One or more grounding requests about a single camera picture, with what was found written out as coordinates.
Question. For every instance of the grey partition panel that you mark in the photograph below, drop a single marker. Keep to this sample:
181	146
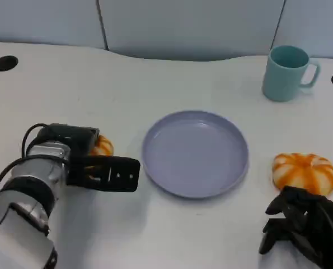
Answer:
43	22
314	25
188	28

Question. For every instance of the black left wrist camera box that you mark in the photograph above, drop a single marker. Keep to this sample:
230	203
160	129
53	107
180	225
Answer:
118	175

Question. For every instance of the lilac plate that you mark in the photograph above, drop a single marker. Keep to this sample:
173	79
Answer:
195	157

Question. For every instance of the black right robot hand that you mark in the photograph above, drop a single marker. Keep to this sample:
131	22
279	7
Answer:
314	221

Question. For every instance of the orange white toy bread roll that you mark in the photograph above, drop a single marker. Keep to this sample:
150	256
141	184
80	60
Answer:
104	147
303	169

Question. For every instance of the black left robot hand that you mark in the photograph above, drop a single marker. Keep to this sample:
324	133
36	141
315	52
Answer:
74	138

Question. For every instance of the pale green mug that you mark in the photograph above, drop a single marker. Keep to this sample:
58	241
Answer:
282	81

